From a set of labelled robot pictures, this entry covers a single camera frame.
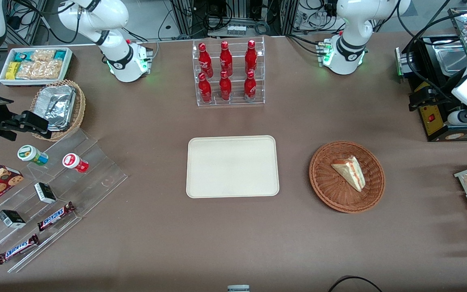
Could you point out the steel warmer pan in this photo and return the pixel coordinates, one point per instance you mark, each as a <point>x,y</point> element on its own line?
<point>450,56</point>

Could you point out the teal snack pack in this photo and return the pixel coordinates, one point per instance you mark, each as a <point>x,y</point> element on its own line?
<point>61,54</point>
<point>20,56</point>

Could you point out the aluminium frame rack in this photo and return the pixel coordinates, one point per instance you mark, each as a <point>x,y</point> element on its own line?
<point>187,16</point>

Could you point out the large clear cracker bag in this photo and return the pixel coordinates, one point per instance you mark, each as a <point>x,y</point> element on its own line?
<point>41,69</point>

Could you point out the red lidded cup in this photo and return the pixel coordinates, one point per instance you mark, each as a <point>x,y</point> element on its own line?
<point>71,161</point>

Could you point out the aluminium foil container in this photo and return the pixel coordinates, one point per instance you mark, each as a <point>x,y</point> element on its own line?
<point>57,105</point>

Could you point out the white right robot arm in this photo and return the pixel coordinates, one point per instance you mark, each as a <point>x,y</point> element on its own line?
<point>116,44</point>

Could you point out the red cola bottle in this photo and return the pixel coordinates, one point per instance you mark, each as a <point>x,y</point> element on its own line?
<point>204,87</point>
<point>251,56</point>
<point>226,59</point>
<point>225,86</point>
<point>250,85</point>
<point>204,61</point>

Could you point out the triangular sandwich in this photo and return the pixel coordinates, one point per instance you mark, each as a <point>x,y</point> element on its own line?
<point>351,172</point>

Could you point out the black food warmer cabinet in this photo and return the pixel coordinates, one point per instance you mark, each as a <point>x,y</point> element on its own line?
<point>432,121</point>

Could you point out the white plastic snack bin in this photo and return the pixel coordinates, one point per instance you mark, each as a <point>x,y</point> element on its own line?
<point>35,82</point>

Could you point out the small black box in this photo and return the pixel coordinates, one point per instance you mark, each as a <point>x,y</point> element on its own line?
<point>45,193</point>
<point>11,219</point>

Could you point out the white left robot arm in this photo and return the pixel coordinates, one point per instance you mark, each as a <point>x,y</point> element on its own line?
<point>351,24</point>

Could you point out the yellow snack pack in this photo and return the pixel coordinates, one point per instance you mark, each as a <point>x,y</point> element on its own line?
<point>12,71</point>

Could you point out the brown round wicker basket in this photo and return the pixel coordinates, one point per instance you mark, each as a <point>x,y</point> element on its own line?
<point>330,190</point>

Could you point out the light tan wicker basket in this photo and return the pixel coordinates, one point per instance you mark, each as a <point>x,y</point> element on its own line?
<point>80,105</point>

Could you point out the beige rectangular tray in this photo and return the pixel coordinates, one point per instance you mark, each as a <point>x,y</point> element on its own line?
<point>233,166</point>

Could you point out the small clear cracker bag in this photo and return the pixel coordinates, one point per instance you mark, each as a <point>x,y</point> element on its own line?
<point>43,55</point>

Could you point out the clear acrylic bottle rack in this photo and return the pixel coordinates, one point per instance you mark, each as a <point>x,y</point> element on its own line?
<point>237,80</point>

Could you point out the white power strip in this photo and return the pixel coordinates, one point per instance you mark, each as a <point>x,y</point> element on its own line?
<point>236,29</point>

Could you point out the green lidded cup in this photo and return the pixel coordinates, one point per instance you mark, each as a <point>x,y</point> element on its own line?
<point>28,153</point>

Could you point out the clear acrylic stepped display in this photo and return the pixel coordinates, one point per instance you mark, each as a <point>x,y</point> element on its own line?
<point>95,170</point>

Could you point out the Snickers bar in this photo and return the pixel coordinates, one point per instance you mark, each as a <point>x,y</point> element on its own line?
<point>55,217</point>
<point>18,249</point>

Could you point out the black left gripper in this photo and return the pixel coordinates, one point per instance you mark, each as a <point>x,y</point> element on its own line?
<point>432,95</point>

